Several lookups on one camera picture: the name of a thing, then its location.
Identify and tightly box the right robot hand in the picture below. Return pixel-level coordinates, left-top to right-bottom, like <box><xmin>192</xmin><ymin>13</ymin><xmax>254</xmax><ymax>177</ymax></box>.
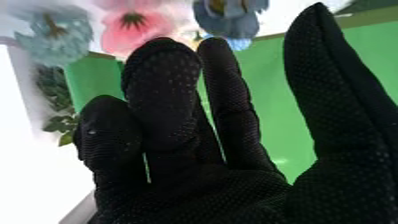
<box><xmin>71</xmin><ymin>2</ymin><xmax>398</xmax><ymax>224</ymax></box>

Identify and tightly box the pink flower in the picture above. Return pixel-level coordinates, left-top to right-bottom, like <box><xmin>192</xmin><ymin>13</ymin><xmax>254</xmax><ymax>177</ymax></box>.
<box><xmin>96</xmin><ymin>0</ymin><xmax>179</xmax><ymax>59</ymax></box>

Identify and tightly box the white sheet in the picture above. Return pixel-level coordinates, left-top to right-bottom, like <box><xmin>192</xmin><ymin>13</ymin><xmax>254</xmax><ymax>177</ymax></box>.
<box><xmin>0</xmin><ymin>0</ymin><xmax>357</xmax><ymax>224</ymax></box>

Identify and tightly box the pale blue flower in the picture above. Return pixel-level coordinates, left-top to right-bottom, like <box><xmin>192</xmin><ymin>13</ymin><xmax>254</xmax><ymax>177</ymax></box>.
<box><xmin>11</xmin><ymin>8</ymin><xmax>96</xmax><ymax>148</ymax></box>

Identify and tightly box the grey-blue flower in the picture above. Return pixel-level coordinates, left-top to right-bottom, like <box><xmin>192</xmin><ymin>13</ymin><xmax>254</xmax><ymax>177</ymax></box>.
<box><xmin>192</xmin><ymin>0</ymin><xmax>272</xmax><ymax>40</ymax></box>

